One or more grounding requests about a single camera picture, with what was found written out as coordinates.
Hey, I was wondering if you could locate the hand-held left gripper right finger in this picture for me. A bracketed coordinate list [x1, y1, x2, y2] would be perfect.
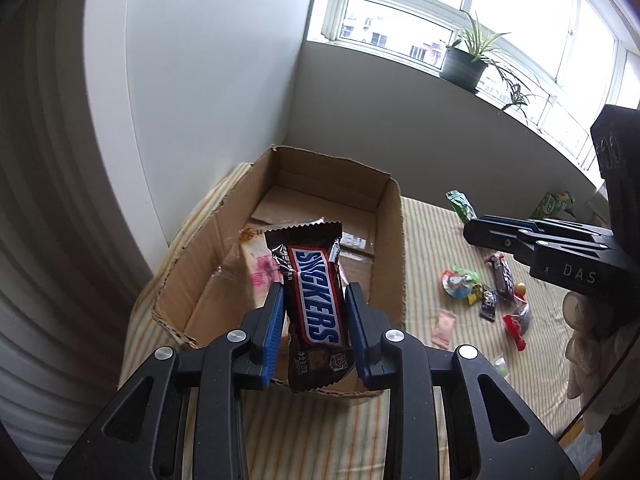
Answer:
[344, 281, 582, 480]

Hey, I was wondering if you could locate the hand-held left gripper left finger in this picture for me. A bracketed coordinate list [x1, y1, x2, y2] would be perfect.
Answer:
[52, 282, 287, 480]

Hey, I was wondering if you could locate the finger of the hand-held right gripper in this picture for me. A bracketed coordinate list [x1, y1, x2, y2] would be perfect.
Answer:
[462, 219, 552, 264]
[479, 214, 615, 242]

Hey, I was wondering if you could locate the bread packet with pink print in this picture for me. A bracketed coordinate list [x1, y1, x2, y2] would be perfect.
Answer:
[238, 226, 287, 312]

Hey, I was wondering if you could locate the black snack packet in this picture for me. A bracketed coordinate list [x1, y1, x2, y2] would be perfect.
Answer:
[478, 285, 500, 322]

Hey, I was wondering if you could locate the cardboard box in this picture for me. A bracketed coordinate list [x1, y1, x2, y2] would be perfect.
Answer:
[151, 145, 407, 406]

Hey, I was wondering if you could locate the person's right hand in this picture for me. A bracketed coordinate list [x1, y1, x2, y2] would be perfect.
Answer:
[562, 291, 638, 434]

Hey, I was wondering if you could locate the green carton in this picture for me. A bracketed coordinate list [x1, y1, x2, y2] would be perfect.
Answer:
[528, 190, 576, 221]

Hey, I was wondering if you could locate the small brown chocolate bar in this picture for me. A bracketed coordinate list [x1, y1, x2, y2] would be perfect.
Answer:
[483, 253, 516, 301]

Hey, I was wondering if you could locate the green snack packet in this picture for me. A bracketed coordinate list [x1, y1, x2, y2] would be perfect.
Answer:
[445, 189, 479, 225]

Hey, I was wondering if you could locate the colourful candy packet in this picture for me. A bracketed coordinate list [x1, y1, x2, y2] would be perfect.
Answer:
[440, 265, 482, 300]

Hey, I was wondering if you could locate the striped tablecloth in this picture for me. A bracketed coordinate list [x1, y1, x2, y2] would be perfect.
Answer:
[117, 162, 607, 480]

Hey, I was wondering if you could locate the pink sachet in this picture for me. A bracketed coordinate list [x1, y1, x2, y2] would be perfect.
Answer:
[430, 309, 456, 350]

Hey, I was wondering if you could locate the clear packet with red ends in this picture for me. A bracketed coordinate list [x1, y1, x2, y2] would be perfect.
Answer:
[501, 300, 532, 352]

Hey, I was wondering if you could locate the potted green plant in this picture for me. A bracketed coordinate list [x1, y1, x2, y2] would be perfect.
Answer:
[439, 9, 547, 127]

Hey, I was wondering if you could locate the white ribbed blind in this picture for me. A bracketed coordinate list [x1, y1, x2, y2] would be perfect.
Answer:
[0, 22, 157, 463]

